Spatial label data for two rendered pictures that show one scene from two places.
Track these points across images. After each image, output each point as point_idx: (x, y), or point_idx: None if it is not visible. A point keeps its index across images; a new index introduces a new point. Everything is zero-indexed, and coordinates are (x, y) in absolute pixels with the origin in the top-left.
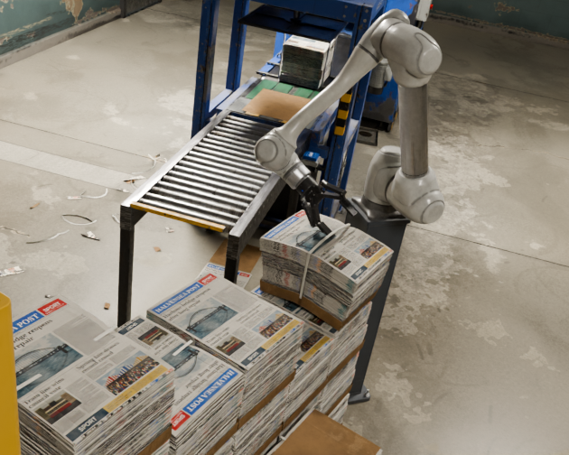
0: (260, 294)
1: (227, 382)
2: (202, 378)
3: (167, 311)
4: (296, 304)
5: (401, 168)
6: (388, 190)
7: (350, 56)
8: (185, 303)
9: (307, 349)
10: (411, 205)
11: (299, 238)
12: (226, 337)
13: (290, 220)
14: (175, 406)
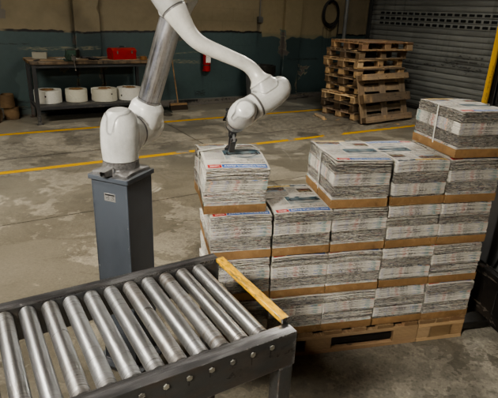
0: (268, 210)
1: (373, 141)
2: (383, 144)
3: (382, 157)
4: None
5: (156, 102)
6: (149, 131)
7: (186, 13)
8: (367, 156)
9: (280, 187)
10: (163, 122)
11: (250, 155)
12: (359, 146)
13: (231, 166)
14: (403, 143)
